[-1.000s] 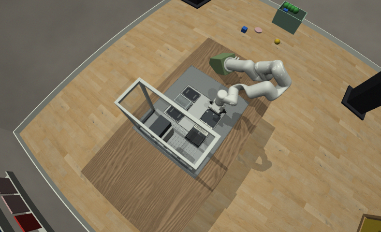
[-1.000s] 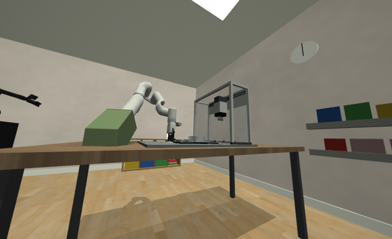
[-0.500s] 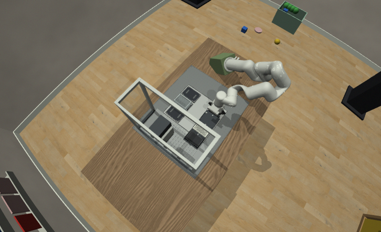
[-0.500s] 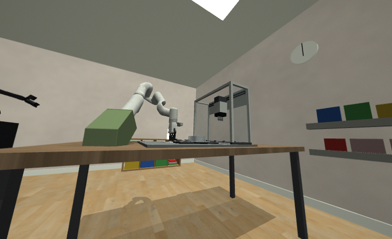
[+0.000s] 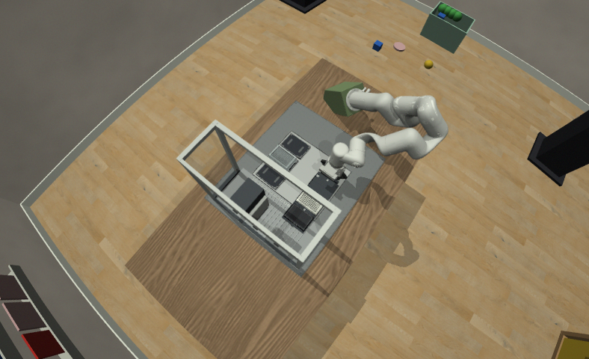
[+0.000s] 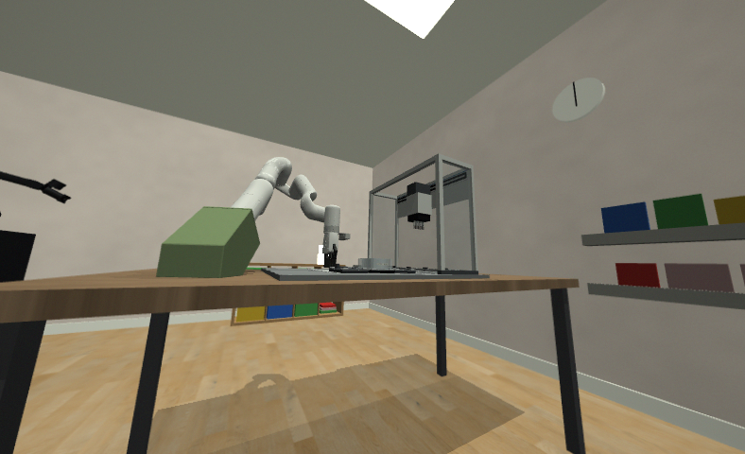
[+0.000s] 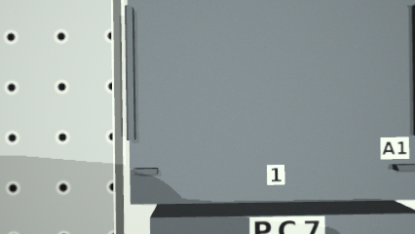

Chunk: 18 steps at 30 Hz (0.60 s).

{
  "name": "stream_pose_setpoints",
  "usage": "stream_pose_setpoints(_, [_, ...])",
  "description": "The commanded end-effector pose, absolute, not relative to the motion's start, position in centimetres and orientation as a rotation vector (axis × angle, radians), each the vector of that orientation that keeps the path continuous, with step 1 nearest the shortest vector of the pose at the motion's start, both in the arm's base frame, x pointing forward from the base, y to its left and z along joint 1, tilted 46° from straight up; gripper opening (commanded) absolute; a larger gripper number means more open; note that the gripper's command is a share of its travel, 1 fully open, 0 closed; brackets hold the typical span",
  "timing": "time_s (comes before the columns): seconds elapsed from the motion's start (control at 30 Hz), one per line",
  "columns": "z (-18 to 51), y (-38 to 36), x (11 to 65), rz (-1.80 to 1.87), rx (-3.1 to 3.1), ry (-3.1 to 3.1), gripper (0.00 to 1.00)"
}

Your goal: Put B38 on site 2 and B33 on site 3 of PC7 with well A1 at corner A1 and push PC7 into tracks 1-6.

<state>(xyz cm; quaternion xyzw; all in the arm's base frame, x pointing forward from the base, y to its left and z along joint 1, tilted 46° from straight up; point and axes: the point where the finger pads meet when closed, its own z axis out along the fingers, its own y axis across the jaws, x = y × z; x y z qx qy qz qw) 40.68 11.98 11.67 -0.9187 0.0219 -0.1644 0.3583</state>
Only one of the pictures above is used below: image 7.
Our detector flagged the grey perforated base plate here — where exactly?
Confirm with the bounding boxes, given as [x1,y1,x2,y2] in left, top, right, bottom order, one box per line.
[0,0,114,234]

